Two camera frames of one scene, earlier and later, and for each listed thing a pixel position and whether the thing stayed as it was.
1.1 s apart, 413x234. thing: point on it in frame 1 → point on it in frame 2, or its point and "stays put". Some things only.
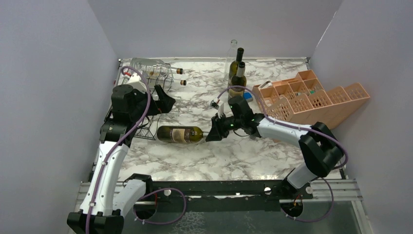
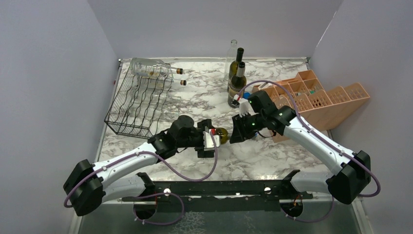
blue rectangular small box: (248, 96) stays put
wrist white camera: (134, 81) → (208, 144)
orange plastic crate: (302, 100) stays put
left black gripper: (163, 106) → (203, 126)
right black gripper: (217, 131) → (240, 133)
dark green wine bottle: (234, 67) stays put
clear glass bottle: (231, 57) stays put
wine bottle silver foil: (239, 80) stays put
